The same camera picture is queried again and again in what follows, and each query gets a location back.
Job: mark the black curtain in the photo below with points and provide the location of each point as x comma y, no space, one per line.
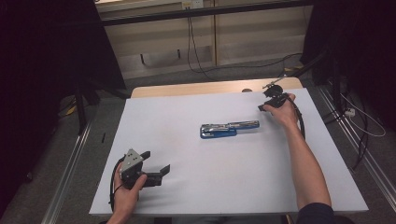
358,46
37,62

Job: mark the aluminium floor rail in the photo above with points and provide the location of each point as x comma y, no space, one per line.
367,158
67,174

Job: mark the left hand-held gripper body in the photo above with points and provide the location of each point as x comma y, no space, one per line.
130,165

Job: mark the wooden table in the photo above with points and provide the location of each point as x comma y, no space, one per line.
186,88

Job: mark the black metal bar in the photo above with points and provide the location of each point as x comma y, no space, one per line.
202,12

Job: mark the black metal stand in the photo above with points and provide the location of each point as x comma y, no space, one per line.
334,81
81,105

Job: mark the brown round table grommet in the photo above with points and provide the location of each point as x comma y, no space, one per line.
247,90

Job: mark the white power strip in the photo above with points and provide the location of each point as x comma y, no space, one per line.
192,4

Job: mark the person's right hand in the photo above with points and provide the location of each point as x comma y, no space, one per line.
285,113

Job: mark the blue stapler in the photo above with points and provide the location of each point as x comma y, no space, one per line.
218,133

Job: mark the person's dark sleeve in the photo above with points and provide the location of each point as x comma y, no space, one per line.
316,214

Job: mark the white plug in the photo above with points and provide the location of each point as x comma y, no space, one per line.
350,112

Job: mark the white table board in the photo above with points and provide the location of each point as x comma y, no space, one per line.
218,174

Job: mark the small black floor item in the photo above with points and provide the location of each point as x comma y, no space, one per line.
103,137

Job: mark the person's left hand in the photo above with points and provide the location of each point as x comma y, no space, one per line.
126,200

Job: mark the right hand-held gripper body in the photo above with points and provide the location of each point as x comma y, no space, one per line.
275,96

